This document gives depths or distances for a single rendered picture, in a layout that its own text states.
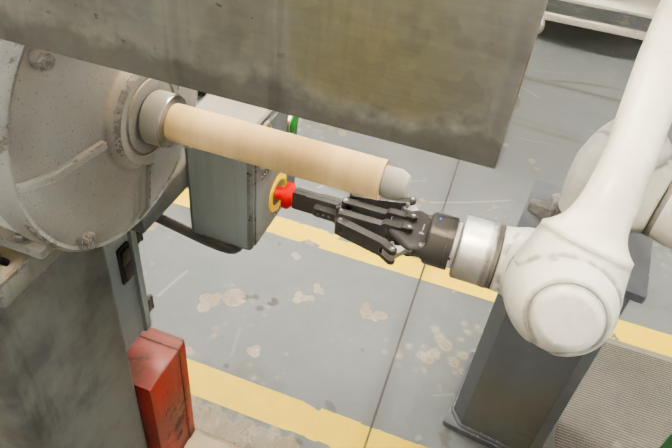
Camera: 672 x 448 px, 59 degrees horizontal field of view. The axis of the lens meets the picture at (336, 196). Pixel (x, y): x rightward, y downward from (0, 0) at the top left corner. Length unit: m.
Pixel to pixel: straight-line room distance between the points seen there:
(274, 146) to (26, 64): 0.17
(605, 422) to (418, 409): 0.55
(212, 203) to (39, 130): 0.41
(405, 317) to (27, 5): 1.81
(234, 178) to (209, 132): 0.31
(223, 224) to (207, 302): 1.19
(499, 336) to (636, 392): 0.72
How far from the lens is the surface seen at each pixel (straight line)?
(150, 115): 0.49
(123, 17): 0.28
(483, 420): 1.75
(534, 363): 1.52
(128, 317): 1.04
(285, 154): 0.45
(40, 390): 0.86
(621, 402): 2.07
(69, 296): 0.82
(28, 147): 0.45
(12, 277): 0.59
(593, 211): 0.66
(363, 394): 1.82
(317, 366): 1.86
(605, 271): 0.64
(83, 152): 0.48
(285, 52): 0.24
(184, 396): 1.25
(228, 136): 0.47
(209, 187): 0.81
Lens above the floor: 1.52
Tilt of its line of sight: 39 degrees down
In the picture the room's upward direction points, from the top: 6 degrees clockwise
